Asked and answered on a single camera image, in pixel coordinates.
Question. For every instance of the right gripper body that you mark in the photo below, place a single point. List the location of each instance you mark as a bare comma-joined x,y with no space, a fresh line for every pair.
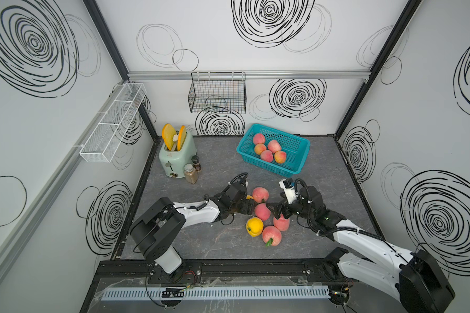
296,208

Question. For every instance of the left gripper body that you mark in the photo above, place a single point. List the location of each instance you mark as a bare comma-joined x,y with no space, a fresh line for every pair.
243,206

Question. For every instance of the pink peach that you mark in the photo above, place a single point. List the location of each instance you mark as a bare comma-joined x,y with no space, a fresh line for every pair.
274,146
262,211
267,156
259,139
271,236
282,224
260,195

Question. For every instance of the orange peach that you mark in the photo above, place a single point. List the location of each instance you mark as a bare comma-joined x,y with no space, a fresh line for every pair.
259,148
280,157

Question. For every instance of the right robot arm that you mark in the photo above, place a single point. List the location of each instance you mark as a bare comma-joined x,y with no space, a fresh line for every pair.
414,279

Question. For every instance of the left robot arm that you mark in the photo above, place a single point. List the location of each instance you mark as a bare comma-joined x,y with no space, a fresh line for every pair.
155,230

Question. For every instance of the teal plastic basket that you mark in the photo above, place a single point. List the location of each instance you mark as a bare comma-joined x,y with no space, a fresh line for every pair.
296,148

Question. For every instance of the silver cap spice jar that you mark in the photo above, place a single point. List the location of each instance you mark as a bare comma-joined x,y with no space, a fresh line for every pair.
190,173

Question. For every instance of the black cap spice bottle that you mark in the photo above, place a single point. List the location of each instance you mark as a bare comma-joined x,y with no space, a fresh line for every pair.
196,162

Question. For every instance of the mint green toaster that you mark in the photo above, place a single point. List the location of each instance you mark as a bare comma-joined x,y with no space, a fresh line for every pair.
173,162

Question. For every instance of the right yellow toast slice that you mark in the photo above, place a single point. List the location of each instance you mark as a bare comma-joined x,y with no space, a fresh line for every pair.
181,137

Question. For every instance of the yellow toast slice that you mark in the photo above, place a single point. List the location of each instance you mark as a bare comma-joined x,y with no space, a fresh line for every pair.
181,137
168,134

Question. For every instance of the left yellow toast slice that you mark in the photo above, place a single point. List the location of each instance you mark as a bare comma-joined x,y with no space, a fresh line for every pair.
168,134

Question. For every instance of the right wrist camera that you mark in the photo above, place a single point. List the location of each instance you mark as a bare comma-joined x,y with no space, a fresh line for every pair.
288,187

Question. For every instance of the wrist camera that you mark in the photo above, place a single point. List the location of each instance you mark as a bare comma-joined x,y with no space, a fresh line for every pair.
237,180
288,187

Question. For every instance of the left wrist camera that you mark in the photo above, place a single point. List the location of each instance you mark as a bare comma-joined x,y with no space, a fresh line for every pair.
237,180

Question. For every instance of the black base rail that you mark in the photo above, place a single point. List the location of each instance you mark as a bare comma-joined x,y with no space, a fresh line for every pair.
194,271

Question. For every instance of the black wire wall basket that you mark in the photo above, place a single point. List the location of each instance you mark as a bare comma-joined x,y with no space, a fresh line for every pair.
225,90

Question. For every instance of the white slotted cable duct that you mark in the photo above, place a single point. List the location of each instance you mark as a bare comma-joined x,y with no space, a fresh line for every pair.
216,293

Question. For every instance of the white wire wall shelf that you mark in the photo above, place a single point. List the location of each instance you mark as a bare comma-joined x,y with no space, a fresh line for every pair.
111,129

